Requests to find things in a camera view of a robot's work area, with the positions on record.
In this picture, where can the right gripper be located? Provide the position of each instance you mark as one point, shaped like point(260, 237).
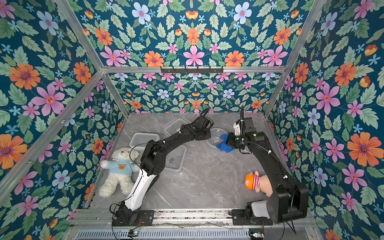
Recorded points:
point(232, 141)

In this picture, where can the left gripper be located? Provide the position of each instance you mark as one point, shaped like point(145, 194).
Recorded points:
point(208, 134)

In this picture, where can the blue cleaning cloth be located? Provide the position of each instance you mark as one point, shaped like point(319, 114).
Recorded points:
point(222, 146)

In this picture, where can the round clear lunch box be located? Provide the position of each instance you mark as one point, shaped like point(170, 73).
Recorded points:
point(215, 139)

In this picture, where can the square clear lunch box lid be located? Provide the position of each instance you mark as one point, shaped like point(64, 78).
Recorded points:
point(174, 126)

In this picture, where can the square clear lunch box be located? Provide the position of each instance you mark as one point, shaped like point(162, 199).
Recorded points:
point(175, 160)

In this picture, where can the rectangular clear lunch box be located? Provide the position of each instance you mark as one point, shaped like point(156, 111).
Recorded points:
point(139, 140)

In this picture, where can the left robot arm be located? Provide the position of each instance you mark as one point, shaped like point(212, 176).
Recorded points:
point(153, 162)

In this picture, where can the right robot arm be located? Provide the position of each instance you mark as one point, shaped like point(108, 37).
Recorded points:
point(287, 198)

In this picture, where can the orange pink plush doll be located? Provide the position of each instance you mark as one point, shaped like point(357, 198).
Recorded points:
point(254, 181)

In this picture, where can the white teddy bear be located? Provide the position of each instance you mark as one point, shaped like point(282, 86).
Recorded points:
point(120, 171)

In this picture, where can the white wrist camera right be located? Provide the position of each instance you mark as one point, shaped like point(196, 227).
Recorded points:
point(237, 129)

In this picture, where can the black wall hook rail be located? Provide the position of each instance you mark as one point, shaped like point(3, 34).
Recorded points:
point(190, 70)

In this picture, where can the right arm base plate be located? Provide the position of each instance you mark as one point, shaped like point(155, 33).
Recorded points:
point(242, 217)

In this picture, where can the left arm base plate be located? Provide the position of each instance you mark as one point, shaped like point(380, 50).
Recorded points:
point(128, 218)

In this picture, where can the aluminium front rail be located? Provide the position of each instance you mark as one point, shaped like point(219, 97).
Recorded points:
point(181, 218)

